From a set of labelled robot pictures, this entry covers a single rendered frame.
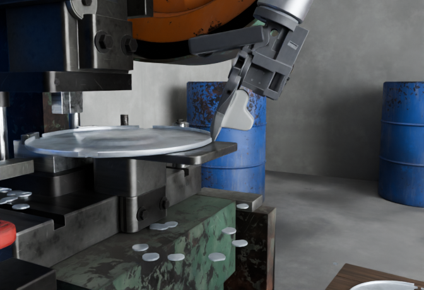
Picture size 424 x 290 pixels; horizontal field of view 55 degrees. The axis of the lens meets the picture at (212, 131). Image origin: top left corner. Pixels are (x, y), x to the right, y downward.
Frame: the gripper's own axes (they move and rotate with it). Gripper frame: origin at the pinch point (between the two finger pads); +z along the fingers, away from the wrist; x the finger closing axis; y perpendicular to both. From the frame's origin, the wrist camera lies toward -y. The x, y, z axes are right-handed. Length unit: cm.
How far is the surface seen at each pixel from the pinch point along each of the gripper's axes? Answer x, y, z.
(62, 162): -4.0, -19.4, 13.9
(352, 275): 47, 47, 28
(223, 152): -5.6, 3.3, 1.2
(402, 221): 200, 117, 35
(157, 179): -1.2, -4.8, 10.8
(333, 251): 147, 71, 56
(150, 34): 35.9, -26.5, -9.4
